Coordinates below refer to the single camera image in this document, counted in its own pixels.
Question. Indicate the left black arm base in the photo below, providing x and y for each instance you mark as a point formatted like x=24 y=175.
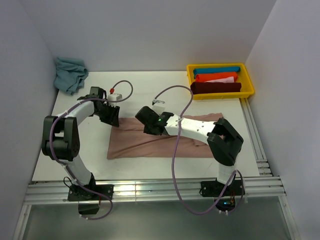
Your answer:
x=89 y=203

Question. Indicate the rolled orange t-shirt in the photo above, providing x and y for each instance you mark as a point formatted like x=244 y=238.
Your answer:
x=220 y=77

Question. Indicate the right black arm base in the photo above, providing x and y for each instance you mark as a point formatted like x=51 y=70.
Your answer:
x=214 y=188

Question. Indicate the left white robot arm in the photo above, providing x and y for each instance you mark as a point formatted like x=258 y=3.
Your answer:
x=61 y=140

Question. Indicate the yellow plastic bin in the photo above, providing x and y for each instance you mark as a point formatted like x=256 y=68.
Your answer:
x=247 y=88

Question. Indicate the pink printed t-shirt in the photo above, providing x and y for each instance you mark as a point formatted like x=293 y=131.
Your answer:
x=129 y=141

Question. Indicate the rolled maroon t-shirt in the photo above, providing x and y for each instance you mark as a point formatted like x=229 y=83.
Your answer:
x=215 y=87

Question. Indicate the crumpled teal t-shirt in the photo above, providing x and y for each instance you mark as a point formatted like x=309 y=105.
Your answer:
x=70 y=75

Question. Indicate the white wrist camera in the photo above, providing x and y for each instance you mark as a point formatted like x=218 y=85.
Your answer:
x=114 y=98
x=158 y=106

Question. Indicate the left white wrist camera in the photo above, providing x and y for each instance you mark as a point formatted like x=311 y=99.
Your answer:
x=114 y=98

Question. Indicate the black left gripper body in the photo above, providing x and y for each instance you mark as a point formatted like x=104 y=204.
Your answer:
x=107 y=114

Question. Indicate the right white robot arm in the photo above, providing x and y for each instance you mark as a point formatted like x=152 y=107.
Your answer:
x=223 y=140

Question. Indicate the rolled blue t-shirt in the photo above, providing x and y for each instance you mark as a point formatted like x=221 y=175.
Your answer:
x=214 y=70

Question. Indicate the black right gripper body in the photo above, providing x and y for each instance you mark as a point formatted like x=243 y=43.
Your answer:
x=148 y=129

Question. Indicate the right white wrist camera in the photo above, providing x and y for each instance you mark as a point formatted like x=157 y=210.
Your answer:
x=158 y=106

